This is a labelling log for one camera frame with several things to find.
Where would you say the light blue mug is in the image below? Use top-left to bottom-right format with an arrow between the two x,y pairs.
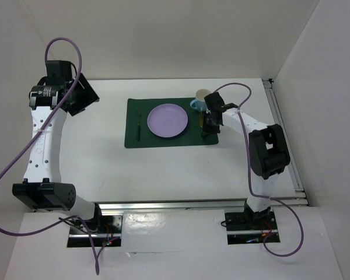
190,89 -> 211,112

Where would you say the purple plate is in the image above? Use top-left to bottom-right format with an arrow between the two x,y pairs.
147,103 -> 188,138

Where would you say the gold fork green handle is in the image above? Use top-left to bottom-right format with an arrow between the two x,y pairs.
135,108 -> 141,141

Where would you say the dark green placemat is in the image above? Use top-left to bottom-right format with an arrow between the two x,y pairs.
124,97 -> 219,149

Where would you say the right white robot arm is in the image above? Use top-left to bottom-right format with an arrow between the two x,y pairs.
201,92 -> 291,230

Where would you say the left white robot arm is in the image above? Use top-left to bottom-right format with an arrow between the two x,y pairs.
12,60 -> 104,233

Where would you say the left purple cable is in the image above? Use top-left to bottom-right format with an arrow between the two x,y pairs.
0,37 -> 102,277

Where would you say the purple cable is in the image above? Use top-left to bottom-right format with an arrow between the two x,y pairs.
0,37 -> 102,277
214,83 -> 303,257

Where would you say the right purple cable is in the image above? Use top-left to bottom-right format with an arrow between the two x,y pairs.
214,83 -> 303,257

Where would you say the aluminium rail front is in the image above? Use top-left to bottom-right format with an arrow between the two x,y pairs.
97,199 -> 245,212

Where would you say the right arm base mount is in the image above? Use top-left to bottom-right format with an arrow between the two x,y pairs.
220,211 -> 281,245

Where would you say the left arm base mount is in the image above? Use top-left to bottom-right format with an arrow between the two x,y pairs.
65,213 -> 123,248

